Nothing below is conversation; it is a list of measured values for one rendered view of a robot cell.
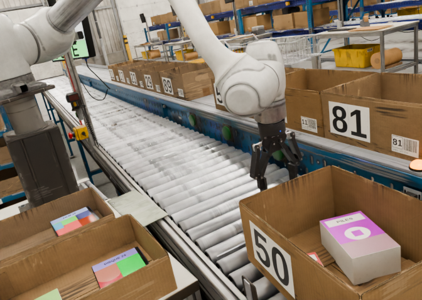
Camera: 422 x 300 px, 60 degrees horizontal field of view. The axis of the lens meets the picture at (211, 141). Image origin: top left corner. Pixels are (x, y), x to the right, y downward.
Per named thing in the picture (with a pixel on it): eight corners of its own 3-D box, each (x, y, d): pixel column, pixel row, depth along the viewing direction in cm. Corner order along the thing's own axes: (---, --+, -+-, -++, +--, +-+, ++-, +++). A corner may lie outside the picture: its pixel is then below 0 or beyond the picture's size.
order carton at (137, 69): (132, 86, 332) (127, 68, 327) (162, 79, 344) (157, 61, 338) (145, 90, 298) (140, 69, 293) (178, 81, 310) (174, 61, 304)
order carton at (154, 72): (146, 90, 298) (140, 69, 293) (178, 81, 310) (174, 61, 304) (162, 95, 264) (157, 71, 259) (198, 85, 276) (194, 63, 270)
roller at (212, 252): (205, 272, 103) (197, 255, 105) (341, 203, 123) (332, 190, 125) (209, 268, 99) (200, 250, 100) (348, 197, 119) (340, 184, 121)
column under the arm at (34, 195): (27, 232, 131) (-7, 146, 121) (18, 208, 152) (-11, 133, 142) (97, 203, 144) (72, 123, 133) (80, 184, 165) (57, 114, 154)
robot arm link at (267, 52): (253, 96, 106) (240, 108, 95) (245, 41, 101) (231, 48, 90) (291, 92, 102) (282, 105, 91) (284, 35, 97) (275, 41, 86)
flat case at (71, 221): (63, 248, 110) (62, 243, 110) (51, 225, 126) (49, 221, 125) (107, 228, 117) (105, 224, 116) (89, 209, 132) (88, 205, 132)
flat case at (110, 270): (108, 312, 85) (107, 306, 85) (92, 270, 102) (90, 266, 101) (162, 285, 91) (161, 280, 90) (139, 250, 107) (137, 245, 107)
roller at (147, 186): (140, 191, 149) (142, 200, 152) (247, 151, 169) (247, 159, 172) (136, 184, 152) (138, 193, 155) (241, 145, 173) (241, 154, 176)
